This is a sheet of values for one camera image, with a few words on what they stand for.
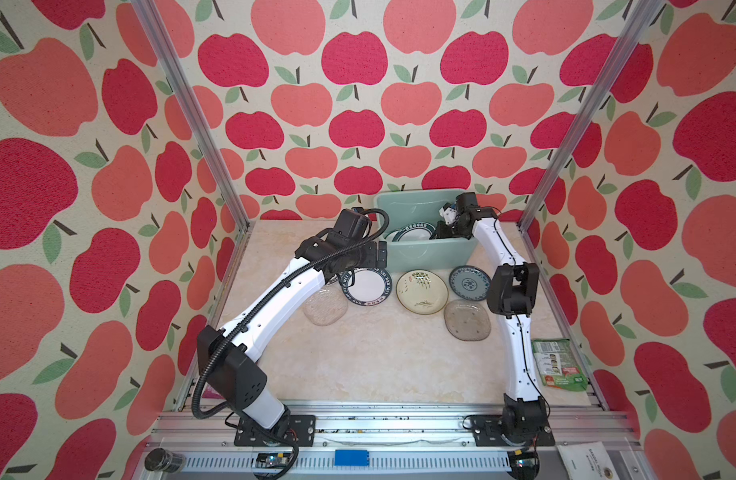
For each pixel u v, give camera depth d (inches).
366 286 40.1
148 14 27.2
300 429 29.9
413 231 45.1
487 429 28.9
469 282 40.9
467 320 37.6
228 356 16.2
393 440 29.2
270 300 18.4
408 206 44.3
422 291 40.0
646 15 27.2
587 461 27.1
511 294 26.4
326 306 38.8
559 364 33.1
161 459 24.7
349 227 22.3
